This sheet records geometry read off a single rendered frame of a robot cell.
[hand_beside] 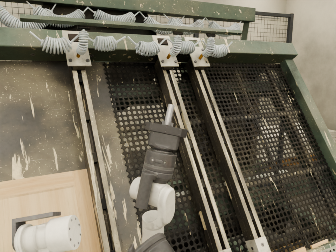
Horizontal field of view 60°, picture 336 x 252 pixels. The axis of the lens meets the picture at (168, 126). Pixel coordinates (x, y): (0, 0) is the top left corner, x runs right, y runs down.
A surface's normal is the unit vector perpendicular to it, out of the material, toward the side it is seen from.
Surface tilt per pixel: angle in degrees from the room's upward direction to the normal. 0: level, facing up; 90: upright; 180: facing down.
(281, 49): 55
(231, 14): 90
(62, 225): 31
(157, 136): 78
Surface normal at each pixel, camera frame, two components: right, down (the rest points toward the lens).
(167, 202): 0.86, 0.18
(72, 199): 0.37, -0.43
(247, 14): 0.45, 0.18
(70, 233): 0.98, -0.18
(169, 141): -0.08, -0.02
